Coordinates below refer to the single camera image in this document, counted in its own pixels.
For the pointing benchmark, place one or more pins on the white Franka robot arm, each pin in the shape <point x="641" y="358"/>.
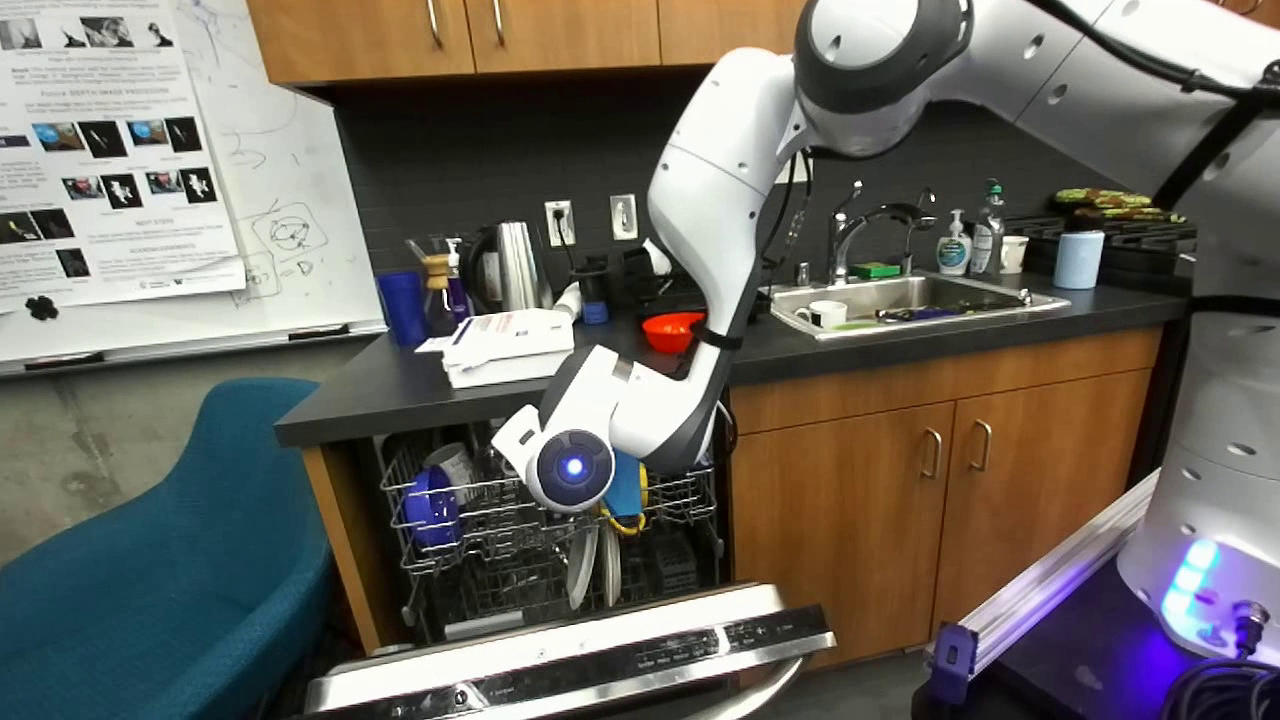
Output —
<point x="723" y="185"/>

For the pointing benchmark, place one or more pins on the stainless dishwasher door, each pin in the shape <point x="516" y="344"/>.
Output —
<point x="574" y="663"/>

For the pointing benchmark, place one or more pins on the red bowl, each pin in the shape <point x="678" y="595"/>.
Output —
<point x="669" y="335"/>

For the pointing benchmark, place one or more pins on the black dish drying rack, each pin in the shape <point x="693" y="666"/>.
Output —
<point x="623" y="293"/>

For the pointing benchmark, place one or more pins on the white dish in drying rack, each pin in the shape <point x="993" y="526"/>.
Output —
<point x="652" y="258"/>

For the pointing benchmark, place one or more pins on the stainless electric kettle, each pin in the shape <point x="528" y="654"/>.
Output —
<point x="513" y="266"/>

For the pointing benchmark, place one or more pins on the white cup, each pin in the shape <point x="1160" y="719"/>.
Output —
<point x="827" y="313"/>

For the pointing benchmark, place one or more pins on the white plate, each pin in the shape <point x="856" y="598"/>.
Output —
<point x="581" y="572"/>
<point x="613" y="569"/>

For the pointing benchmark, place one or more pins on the glass pour-over coffee maker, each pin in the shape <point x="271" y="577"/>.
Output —
<point x="439" y="285"/>

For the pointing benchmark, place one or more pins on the chrome kitchen faucet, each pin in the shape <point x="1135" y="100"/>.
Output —
<point x="840" y="252"/>

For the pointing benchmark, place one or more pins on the green sponge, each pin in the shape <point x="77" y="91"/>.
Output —
<point x="877" y="270"/>

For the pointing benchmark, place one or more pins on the blue plastic cup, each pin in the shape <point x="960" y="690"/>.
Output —
<point x="427" y="514"/>

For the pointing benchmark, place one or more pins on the wooden base cabinets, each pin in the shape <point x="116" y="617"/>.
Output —
<point x="854" y="534"/>

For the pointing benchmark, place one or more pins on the stainless steel sink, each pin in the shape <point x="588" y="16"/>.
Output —
<point x="960" y="302"/>

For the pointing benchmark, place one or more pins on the clear soap pump bottle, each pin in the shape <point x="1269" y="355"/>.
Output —
<point x="948" y="248"/>

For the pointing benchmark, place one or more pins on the green cap dish soap bottle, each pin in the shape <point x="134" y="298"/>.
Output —
<point x="986" y="241"/>

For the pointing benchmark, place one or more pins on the whiteboard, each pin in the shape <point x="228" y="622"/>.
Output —
<point x="293" y="202"/>

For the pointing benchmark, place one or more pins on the white mug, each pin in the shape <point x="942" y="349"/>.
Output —
<point x="1012" y="252"/>

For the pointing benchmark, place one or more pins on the light blue pitcher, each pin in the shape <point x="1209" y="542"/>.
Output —
<point x="1076" y="258"/>

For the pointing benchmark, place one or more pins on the yellow green bag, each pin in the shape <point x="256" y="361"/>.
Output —
<point x="1107" y="205"/>

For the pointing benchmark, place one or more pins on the black box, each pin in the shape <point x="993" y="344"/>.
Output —
<point x="1145" y="252"/>

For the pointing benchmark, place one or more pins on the teal chair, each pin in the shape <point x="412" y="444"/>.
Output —
<point x="174" y="585"/>

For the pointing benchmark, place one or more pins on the white poster with photos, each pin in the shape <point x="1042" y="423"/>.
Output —
<point x="122" y="145"/>

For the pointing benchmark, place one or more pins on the black whiteboard magnet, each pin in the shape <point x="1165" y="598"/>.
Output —
<point x="43" y="311"/>

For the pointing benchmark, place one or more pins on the white wall outlet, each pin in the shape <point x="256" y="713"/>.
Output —
<point x="559" y="221"/>
<point x="623" y="217"/>

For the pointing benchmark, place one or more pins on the wooden wall cabinets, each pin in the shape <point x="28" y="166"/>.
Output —
<point x="562" y="34"/>

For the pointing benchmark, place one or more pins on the aluminium rail with purple light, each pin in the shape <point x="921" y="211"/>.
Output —
<point x="1052" y="583"/>

